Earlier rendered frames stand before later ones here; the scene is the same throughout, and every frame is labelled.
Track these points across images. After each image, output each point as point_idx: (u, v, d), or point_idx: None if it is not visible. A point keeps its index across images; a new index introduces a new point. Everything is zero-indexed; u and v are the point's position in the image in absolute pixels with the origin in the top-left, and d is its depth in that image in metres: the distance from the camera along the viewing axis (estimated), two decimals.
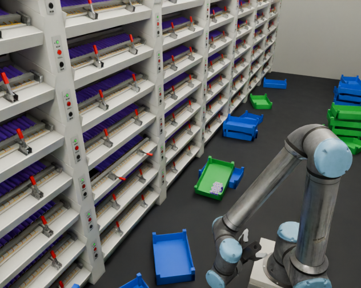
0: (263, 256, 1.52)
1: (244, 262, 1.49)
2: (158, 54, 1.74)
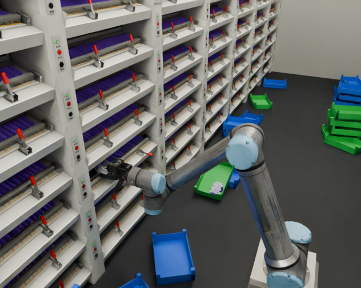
0: (100, 174, 1.58)
1: (116, 173, 1.52)
2: (158, 54, 1.74)
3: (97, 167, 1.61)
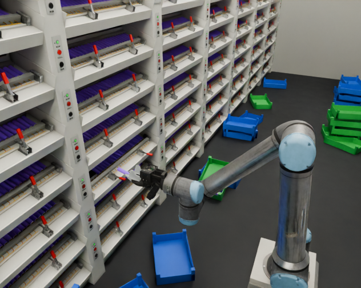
0: (131, 180, 1.48)
1: (151, 180, 1.42)
2: (158, 54, 1.74)
3: (99, 172, 1.62)
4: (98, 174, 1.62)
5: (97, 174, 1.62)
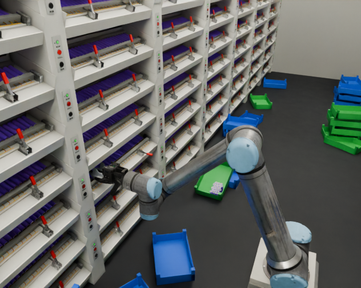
0: (95, 178, 1.55)
1: (112, 177, 1.49)
2: (158, 54, 1.74)
3: None
4: None
5: None
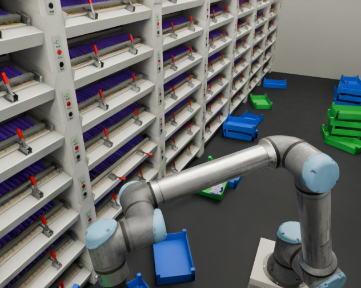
0: None
1: None
2: (158, 54, 1.74)
3: (99, 172, 1.62)
4: (98, 174, 1.62)
5: (97, 174, 1.62)
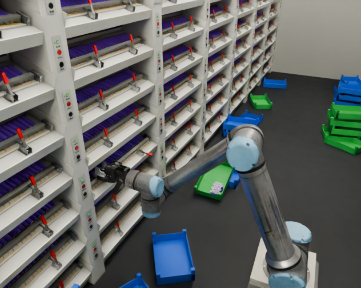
0: (97, 177, 1.56)
1: (114, 176, 1.51)
2: (158, 54, 1.74)
3: None
4: None
5: None
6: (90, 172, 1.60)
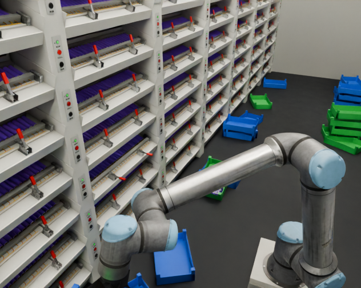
0: None
1: None
2: (158, 54, 1.74)
3: (99, 172, 1.62)
4: (98, 174, 1.62)
5: (97, 174, 1.62)
6: (90, 172, 1.60)
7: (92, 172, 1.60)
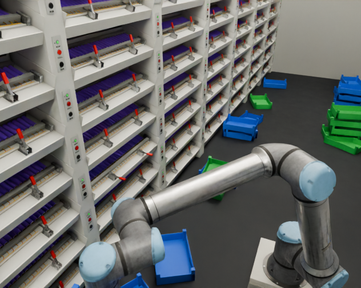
0: None
1: None
2: (158, 54, 1.74)
3: (99, 172, 1.62)
4: (98, 174, 1.62)
5: (97, 174, 1.62)
6: (90, 172, 1.60)
7: (92, 172, 1.60)
